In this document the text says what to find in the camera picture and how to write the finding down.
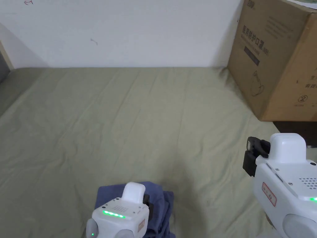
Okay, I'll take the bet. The bed with pale green sheet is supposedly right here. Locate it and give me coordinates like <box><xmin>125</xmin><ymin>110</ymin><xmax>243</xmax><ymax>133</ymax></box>
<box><xmin>0</xmin><ymin>66</ymin><xmax>283</xmax><ymax>238</ymax></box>

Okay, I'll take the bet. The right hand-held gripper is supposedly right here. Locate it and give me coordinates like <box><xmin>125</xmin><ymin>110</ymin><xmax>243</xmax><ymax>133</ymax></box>
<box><xmin>242</xmin><ymin>133</ymin><xmax>317</xmax><ymax>238</ymax></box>

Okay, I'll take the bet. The brown cardboard carton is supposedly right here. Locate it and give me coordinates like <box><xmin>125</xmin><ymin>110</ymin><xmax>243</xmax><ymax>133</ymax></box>
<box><xmin>227</xmin><ymin>0</ymin><xmax>317</xmax><ymax>122</ymax></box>

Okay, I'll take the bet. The dark blue shirt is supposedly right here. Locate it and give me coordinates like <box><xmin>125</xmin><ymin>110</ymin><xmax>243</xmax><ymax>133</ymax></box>
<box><xmin>96</xmin><ymin>181</ymin><xmax>176</xmax><ymax>238</ymax></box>

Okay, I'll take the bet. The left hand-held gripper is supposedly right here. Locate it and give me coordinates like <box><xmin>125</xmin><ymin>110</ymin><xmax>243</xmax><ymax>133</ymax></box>
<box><xmin>85</xmin><ymin>182</ymin><xmax>150</xmax><ymax>238</ymax></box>

